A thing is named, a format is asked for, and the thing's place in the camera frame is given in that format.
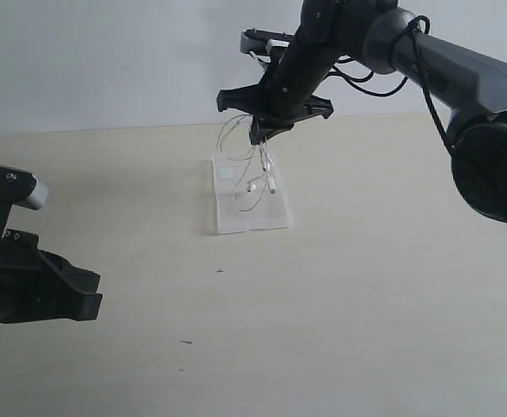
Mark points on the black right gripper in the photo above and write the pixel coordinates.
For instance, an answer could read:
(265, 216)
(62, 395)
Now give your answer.
(273, 114)

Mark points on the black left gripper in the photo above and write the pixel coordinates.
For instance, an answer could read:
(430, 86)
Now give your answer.
(37, 285)

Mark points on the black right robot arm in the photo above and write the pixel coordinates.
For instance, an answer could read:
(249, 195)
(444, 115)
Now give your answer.
(386, 39)

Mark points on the clear plastic storage box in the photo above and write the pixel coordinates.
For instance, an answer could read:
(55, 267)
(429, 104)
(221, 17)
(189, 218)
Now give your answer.
(240, 196)

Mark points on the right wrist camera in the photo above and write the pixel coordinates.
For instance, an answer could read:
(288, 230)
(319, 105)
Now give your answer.
(264, 47)

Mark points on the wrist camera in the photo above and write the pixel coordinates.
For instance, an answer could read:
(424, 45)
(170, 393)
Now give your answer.
(264, 47)
(19, 188)

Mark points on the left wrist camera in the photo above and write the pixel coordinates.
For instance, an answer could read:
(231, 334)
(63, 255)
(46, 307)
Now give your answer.
(19, 188)

